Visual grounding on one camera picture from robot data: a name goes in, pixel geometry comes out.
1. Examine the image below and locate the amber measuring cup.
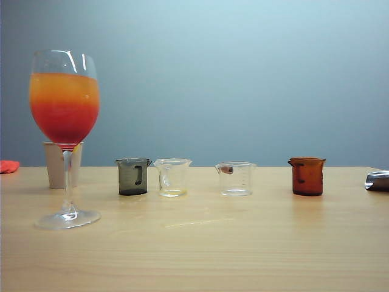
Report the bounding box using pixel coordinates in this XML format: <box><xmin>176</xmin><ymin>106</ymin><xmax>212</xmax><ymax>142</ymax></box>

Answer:
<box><xmin>287</xmin><ymin>156</ymin><xmax>326</xmax><ymax>197</ymax></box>

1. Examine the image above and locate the clear plastic measuring cup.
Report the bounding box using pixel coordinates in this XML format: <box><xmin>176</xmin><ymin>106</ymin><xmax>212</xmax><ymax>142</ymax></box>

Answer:
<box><xmin>153</xmin><ymin>158</ymin><xmax>192</xmax><ymax>198</ymax></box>

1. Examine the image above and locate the smoky grey measuring cup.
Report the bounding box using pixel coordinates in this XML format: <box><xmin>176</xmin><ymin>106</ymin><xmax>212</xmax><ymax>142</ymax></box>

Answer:
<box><xmin>114</xmin><ymin>157</ymin><xmax>153</xmax><ymax>196</ymax></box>

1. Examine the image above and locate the white paper cup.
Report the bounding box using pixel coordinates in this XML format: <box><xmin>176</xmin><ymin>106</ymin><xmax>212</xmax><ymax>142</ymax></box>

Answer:
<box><xmin>43</xmin><ymin>141</ymin><xmax>83</xmax><ymax>189</ymax></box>

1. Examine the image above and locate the stemmed wine glass with drink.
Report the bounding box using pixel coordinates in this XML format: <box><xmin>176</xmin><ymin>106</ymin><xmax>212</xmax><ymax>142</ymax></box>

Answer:
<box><xmin>29</xmin><ymin>49</ymin><xmax>103</xmax><ymax>231</ymax></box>

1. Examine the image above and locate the orange-red cloth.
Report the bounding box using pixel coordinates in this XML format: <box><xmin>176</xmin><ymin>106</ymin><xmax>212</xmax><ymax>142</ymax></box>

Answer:
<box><xmin>0</xmin><ymin>159</ymin><xmax>21</xmax><ymax>174</ymax></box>

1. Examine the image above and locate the stainless steel scoop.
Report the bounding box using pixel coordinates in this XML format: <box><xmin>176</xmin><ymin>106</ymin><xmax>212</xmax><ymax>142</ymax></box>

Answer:
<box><xmin>364</xmin><ymin>170</ymin><xmax>389</xmax><ymax>192</ymax></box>

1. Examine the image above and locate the clear wooden-handled measuring cup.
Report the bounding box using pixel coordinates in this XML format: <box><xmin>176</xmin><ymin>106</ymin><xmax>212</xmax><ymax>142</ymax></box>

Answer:
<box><xmin>214</xmin><ymin>161</ymin><xmax>258</xmax><ymax>197</ymax></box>

